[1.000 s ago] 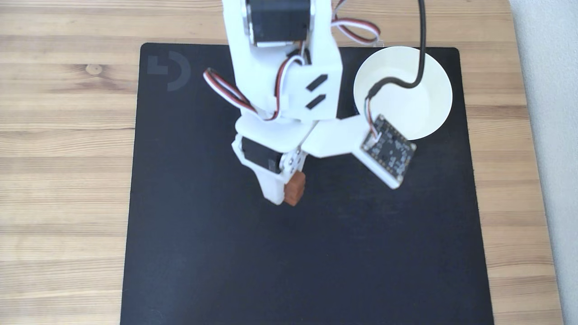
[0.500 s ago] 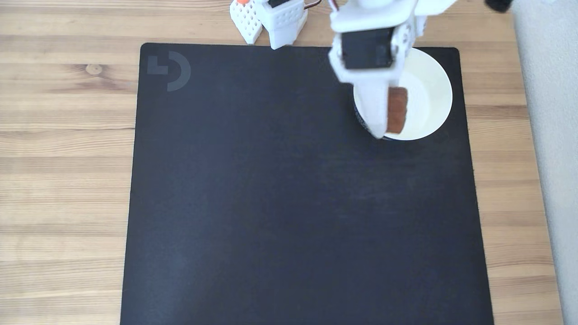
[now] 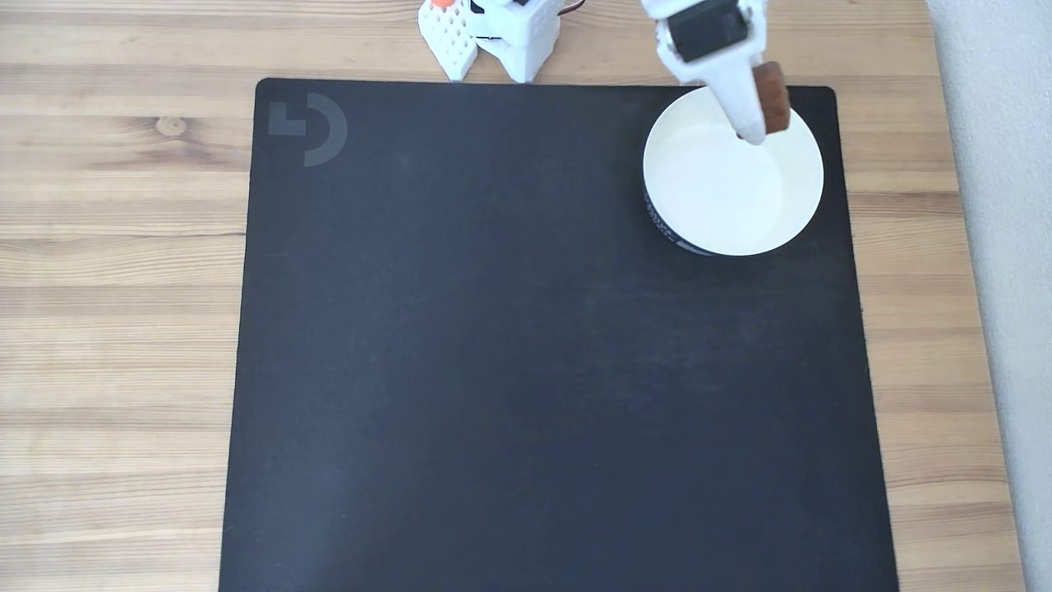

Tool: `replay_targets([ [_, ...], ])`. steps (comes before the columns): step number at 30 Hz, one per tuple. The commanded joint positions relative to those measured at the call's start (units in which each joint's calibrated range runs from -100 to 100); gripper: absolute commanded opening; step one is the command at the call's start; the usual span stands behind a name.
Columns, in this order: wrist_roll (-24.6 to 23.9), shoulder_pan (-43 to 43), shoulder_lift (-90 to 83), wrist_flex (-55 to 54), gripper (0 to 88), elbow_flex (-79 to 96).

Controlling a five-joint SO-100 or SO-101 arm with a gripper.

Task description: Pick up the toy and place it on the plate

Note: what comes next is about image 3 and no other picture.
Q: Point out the white bowl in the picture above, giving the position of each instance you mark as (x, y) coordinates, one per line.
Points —
(723, 197)

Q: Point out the black desk mat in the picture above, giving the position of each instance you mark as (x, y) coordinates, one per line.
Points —
(534, 370)

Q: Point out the brown toy block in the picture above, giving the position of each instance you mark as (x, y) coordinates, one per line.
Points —
(772, 99)

